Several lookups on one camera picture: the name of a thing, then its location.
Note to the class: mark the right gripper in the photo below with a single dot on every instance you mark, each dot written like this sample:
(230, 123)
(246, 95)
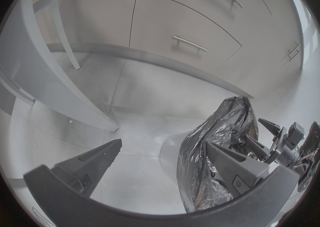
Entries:
(283, 154)

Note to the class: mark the black plastic bag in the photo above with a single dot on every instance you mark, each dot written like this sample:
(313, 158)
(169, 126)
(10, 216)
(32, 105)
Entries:
(200, 146)

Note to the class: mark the beige wardrobe with drawers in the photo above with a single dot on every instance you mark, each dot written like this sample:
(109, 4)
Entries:
(175, 8)

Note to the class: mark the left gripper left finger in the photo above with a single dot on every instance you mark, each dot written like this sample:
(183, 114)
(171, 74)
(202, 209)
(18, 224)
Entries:
(90, 168)

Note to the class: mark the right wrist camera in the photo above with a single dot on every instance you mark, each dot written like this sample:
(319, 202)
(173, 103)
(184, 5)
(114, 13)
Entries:
(296, 132)

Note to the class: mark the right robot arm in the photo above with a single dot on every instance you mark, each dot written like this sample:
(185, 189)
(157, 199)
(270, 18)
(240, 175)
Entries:
(311, 141)

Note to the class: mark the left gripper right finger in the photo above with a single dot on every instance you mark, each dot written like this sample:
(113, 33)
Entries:
(237, 171)

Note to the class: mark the white chair with grey seat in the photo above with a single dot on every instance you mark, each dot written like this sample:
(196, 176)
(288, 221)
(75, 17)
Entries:
(45, 71)

